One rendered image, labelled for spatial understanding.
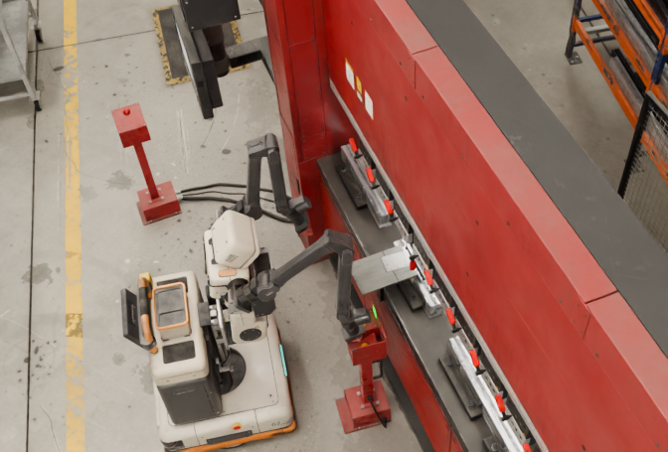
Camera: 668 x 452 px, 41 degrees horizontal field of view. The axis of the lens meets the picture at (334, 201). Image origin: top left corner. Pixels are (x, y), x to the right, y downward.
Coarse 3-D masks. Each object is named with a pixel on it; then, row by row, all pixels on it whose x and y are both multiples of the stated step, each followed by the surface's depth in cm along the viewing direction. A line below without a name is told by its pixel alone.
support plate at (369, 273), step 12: (384, 252) 403; (396, 252) 403; (360, 264) 400; (372, 264) 399; (360, 276) 396; (372, 276) 395; (384, 276) 395; (408, 276) 394; (360, 288) 391; (372, 288) 391
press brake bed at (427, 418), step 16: (320, 176) 466; (336, 208) 452; (336, 224) 465; (336, 256) 521; (336, 272) 518; (352, 288) 506; (352, 304) 502; (368, 304) 453; (384, 304) 416; (384, 320) 428; (400, 336) 406; (400, 352) 417; (384, 368) 473; (400, 368) 429; (416, 368) 396; (400, 384) 466; (416, 384) 408; (400, 400) 461; (416, 400) 419; (432, 400) 385; (416, 416) 454; (432, 416) 396; (416, 432) 449; (432, 432) 406; (448, 432) 376; (432, 448) 443; (448, 448) 386
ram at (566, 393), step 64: (384, 64) 331; (384, 128) 360; (448, 192) 308; (448, 256) 333; (512, 256) 271; (512, 320) 289; (512, 384) 311; (576, 384) 256; (576, 448) 272; (640, 448) 229
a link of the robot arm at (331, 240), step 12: (324, 240) 350; (336, 240) 350; (348, 240) 354; (300, 252) 358; (312, 252) 353; (324, 252) 353; (336, 252) 352; (288, 264) 359; (300, 264) 356; (276, 276) 360; (288, 276) 360; (264, 288) 361; (276, 288) 361; (264, 300) 365
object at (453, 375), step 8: (440, 360) 377; (448, 360) 377; (448, 368) 375; (456, 368) 374; (448, 376) 372; (456, 376) 372; (456, 384) 369; (464, 384) 369; (456, 392) 368; (464, 392) 367; (464, 400) 365; (472, 400) 364; (464, 408) 365; (472, 408) 362; (472, 416) 360; (480, 416) 362
